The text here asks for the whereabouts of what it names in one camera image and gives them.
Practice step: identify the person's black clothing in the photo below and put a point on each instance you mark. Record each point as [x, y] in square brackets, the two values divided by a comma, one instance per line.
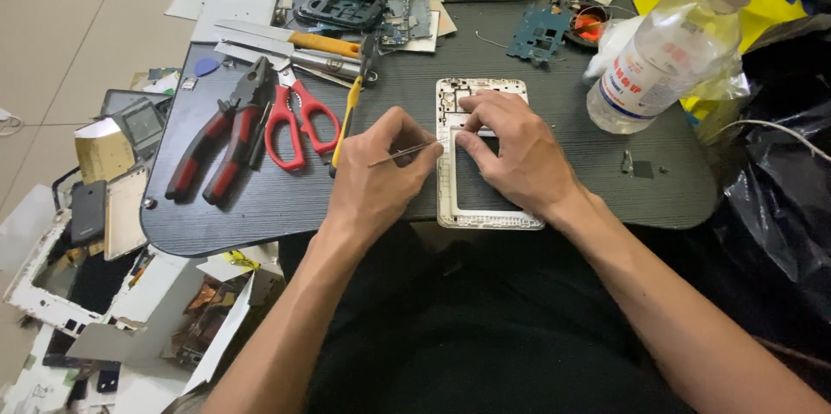
[487, 336]

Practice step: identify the blue plastic pick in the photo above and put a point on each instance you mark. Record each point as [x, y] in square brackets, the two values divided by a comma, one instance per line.
[206, 66]

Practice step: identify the small black chip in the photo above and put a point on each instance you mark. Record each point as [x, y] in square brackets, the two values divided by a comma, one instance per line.
[643, 170]

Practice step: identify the person's left hand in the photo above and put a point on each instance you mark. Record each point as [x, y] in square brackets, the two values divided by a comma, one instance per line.
[370, 186]

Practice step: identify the beige card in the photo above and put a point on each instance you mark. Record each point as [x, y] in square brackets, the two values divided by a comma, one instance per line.
[445, 19]

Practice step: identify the black phone housing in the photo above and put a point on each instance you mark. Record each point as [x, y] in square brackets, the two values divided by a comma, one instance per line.
[341, 10]

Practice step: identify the metal tweezers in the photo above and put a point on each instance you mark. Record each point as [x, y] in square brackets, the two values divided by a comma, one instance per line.
[393, 157]

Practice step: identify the silver metal cylinder tool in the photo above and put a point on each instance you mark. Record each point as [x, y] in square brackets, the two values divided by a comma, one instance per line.
[324, 63]

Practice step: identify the blue circuit board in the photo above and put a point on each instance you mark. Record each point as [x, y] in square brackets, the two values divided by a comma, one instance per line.
[537, 34]

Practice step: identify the white phone frame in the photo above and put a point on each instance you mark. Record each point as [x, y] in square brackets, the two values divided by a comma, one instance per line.
[448, 206]

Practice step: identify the red and black pliers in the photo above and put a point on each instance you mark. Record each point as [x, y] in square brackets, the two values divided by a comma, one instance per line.
[224, 141]

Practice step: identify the round black flux tin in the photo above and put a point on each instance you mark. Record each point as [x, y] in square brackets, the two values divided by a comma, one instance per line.
[587, 27]

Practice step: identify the small metal bracket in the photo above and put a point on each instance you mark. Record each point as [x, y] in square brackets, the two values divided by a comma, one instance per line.
[626, 162]

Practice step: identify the heap of phone parts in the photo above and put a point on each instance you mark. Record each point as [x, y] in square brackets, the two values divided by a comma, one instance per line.
[97, 271]

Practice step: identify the grey circuit board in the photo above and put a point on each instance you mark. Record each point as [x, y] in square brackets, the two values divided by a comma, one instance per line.
[409, 19]

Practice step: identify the yellow bag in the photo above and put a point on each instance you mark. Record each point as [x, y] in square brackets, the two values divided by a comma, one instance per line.
[766, 11]

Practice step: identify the white sheet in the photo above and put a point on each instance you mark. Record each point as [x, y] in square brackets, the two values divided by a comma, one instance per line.
[227, 11]

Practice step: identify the black plastic bag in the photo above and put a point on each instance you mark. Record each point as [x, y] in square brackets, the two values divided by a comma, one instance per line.
[779, 206]

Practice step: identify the person's right hand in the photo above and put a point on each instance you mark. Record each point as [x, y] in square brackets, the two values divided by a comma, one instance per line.
[526, 160]

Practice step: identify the clear plastic bottle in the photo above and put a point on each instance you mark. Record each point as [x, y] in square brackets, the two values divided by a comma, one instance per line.
[656, 70]

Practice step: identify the silver saw blade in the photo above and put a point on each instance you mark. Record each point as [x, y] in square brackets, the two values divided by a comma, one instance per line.
[250, 53]

